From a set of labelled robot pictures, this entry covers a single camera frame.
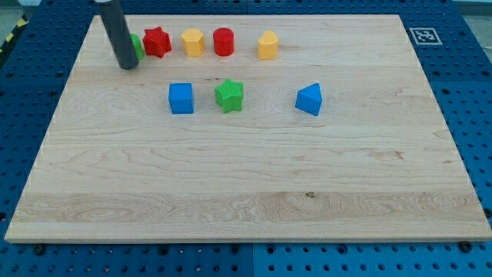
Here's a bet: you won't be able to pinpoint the black bolt front left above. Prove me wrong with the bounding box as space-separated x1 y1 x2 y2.
32 244 45 256

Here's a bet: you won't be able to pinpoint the green star block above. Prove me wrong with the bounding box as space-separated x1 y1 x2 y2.
214 78 244 113

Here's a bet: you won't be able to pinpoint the light wooden board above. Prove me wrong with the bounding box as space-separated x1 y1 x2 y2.
5 15 491 244

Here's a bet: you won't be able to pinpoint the blue cube block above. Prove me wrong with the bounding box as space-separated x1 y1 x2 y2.
168 83 194 114

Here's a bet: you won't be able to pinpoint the blue triangle block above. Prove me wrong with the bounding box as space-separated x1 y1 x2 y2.
295 83 322 116

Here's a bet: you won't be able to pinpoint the red star block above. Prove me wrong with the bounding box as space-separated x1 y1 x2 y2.
143 26 172 58

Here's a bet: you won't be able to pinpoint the yellow heart block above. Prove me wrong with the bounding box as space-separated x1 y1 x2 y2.
257 30 278 60

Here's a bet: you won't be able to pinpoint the black bolt front right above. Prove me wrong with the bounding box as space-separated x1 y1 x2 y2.
459 241 474 253

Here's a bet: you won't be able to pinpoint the black bolt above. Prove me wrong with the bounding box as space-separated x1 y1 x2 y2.
459 241 474 253
32 244 45 256

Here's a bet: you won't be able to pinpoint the yellow hexagon block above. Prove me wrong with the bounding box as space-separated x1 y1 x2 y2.
181 28 205 57

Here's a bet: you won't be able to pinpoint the red cylinder block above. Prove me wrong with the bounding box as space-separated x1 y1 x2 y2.
213 28 234 56

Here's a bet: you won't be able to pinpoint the white fiducial marker tag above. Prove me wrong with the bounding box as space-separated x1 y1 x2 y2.
410 27 442 45

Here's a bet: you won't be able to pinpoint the green cylinder block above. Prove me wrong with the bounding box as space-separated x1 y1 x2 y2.
131 33 145 61

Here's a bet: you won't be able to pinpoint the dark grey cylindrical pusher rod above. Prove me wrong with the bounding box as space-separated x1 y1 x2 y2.
95 0 139 70

